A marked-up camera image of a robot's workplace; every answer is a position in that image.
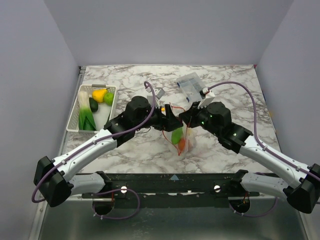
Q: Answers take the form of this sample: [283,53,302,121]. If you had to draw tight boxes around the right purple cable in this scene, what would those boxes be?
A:
[203,81,320,218]

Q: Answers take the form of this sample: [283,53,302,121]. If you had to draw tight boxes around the yellow toy pear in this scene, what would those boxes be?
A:
[91,88,108,103]

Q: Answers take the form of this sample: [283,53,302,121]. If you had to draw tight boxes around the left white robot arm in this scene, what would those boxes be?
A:
[33,96,183,207]

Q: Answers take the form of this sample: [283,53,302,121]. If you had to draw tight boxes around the clear bag with orange zipper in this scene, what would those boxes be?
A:
[161,103,198,157]

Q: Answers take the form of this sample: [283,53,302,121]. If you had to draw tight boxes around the green toy leaf vegetable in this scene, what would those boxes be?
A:
[171,127,184,145]

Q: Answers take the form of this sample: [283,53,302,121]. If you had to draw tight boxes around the clear plastic parts box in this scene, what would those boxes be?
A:
[176,72,206,103]

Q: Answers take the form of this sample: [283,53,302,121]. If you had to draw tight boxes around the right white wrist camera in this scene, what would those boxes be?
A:
[197,87,216,109]

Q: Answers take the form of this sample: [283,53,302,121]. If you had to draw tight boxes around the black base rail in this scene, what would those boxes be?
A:
[82,170,249,209]

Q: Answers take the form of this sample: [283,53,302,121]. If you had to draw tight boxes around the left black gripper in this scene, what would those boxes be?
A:
[134,103,183,132]

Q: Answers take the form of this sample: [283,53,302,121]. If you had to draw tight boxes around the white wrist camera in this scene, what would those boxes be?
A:
[197,87,216,109]
[146,87,165,108]

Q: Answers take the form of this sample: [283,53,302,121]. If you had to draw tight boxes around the toy bok choy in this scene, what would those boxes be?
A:
[77,91,97,131]

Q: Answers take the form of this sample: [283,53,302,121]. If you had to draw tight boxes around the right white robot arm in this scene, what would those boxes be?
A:
[179,102,320,214]

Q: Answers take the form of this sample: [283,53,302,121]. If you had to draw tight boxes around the dark green toy avocado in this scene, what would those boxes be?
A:
[89,97,99,113]

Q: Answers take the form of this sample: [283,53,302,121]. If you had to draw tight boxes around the white plastic basket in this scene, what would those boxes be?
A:
[66,84,118,134]

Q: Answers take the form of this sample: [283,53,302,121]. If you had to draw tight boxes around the green toy lime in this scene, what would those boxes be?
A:
[103,92,115,106]

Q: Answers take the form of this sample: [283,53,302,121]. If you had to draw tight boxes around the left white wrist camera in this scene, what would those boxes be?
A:
[146,87,165,108]

